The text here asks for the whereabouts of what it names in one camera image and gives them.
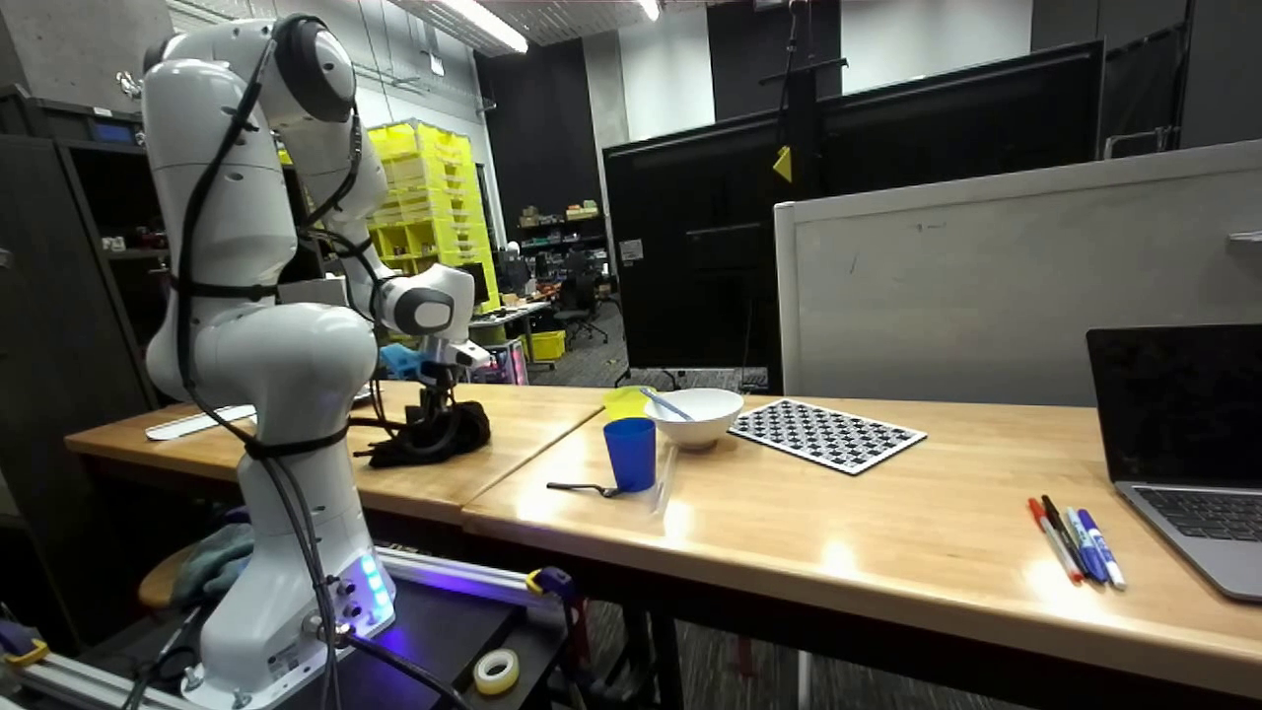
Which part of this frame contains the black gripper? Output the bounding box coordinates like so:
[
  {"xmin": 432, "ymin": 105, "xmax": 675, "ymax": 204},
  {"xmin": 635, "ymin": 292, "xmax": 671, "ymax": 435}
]
[{"xmin": 414, "ymin": 343, "xmax": 466, "ymax": 422}]

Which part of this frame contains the black towel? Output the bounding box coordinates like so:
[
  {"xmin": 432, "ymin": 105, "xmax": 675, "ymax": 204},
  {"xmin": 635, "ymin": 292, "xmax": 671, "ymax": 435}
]
[{"xmin": 361, "ymin": 398, "xmax": 497, "ymax": 474}]

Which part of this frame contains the yellow bin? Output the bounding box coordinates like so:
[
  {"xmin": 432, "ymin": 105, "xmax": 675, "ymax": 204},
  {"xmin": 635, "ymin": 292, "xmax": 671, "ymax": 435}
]
[{"xmin": 525, "ymin": 323, "xmax": 572, "ymax": 369}]

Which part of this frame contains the black utensil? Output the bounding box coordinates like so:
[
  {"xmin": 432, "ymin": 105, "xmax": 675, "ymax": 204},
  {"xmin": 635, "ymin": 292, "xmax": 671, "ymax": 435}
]
[{"xmin": 544, "ymin": 477, "xmax": 628, "ymax": 503}]

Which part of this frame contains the yellow shelving unit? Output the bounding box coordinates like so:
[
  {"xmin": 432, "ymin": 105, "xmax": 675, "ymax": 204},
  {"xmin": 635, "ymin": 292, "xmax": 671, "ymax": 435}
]
[{"xmin": 361, "ymin": 117, "xmax": 503, "ymax": 315}]

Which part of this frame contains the yellow plastic bowl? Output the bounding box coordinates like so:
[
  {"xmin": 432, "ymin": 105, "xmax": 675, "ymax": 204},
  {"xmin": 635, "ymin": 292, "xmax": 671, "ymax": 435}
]
[{"xmin": 599, "ymin": 381, "xmax": 658, "ymax": 430}]

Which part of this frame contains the blue plastic cup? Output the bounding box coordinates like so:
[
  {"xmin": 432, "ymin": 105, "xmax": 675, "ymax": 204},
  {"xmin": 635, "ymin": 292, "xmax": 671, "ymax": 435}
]
[{"xmin": 599, "ymin": 414, "xmax": 664, "ymax": 497}]

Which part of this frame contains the white bowl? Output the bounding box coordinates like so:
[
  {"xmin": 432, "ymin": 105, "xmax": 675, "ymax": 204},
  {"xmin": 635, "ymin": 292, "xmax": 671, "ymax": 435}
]
[{"xmin": 646, "ymin": 385, "xmax": 749, "ymax": 457}]

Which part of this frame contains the teal cloth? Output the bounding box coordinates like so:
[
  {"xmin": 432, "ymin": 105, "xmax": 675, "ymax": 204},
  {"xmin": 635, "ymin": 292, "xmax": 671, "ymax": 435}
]
[{"xmin": 168, "ymin": 515, "xmax": 264, "ymax": 611}]

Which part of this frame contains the large black screen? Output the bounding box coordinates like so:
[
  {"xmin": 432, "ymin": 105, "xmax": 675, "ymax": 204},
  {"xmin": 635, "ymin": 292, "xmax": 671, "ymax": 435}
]
[{"xmin": 599, "ymin": 39, "xmax": 1108, "ymax": 396}]

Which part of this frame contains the white tape roll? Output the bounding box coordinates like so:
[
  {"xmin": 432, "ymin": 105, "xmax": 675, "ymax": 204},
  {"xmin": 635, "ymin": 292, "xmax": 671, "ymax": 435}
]
[{"xmin": 468, "ymin": 648, "xmax": 525, "ymax": 701}]

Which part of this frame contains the ceiling light strip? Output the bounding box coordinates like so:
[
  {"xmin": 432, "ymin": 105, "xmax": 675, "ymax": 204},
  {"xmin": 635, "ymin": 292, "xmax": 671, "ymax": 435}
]
[{"xmin": 436, "ymin": 0, "xmax": 536, "ymax": 60}]

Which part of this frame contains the small checkerboard sheet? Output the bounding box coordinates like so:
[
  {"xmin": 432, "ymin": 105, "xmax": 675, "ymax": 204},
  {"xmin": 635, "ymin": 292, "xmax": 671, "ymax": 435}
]
[{"xmin": 724, "ymin": 398, "xmax": 936, "ymax": 481}]

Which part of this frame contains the white partition board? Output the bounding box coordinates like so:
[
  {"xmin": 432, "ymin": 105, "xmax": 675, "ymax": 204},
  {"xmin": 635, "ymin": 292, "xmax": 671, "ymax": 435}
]
[{"xmin": 770, "ymin": 138, "xmax": 1262, "ymax": 414}]

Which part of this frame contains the red pen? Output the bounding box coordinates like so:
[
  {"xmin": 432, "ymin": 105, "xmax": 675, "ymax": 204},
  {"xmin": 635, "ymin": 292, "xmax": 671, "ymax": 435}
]
[{"xmin": 1024, "ymin": 497, "xmax": 1083, "ymax": 589}]

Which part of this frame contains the black pen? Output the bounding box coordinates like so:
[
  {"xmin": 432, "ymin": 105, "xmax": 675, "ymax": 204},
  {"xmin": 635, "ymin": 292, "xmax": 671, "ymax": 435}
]
[{"xmin": 1038, "ymin": 492, "xmax": 1095, "ymax": 593}]

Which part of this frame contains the blue marker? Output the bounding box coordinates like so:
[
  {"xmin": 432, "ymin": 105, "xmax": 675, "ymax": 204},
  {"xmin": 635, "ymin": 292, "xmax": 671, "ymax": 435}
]
[
  {"xmin": 1072, "ymin": 503, "xmax": 1133, "ymax": 595},
  {"xmin": 1059, "ymin": 503, "xmax": 1116, "ymax": 593}
]

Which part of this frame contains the grey laptop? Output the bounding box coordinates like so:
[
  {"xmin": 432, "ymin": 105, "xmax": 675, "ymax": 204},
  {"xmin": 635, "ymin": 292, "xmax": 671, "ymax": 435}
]
[{"xmin": 1083, "ymin": 318, "xmax": 1262, "ymax": 607}]

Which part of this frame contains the aluminium rail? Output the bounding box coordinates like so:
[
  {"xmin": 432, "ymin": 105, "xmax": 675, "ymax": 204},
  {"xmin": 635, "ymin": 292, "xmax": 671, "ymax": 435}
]
[
  {"xmin": 374, "ymin": 545, "xmax": 581, "ymax": 605},
  {"xmin": 0, "ymin": 648, "xmax": 206, "ymax": 710}
]

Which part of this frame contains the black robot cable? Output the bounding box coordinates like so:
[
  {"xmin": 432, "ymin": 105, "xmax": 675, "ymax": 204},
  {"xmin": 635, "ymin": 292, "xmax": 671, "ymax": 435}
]
[{"xmin": 168, "ymin": 51, "xmax": 397, "ymax": 710}]

